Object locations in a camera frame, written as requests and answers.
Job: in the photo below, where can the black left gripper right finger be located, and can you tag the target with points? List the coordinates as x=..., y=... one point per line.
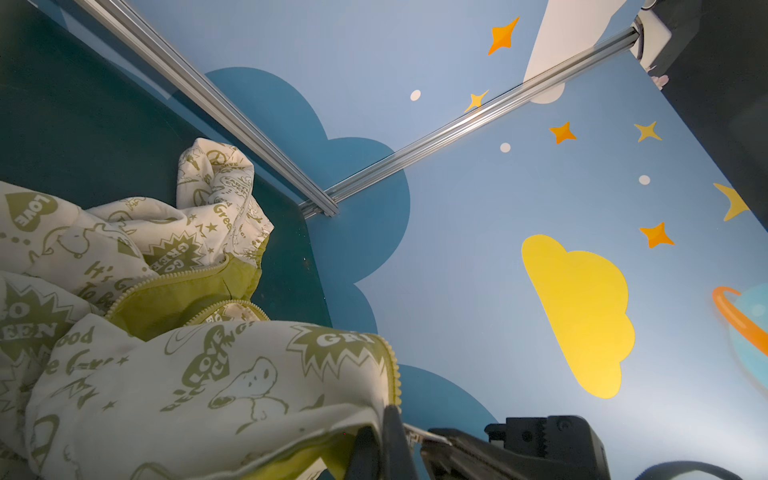
x=396, y=456

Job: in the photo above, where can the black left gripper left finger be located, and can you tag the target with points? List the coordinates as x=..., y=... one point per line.
x=365, y=459

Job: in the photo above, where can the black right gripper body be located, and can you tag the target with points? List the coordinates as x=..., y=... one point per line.
x=554, y=447

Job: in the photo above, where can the cream green printed jacket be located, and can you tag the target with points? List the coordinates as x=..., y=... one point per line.
x=131, y=348

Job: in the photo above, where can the aluminium right frame post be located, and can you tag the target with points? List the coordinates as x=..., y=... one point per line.
x=477, y=118

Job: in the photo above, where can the aluminium back frame rail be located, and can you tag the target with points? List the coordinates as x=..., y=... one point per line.
x=136, y=33

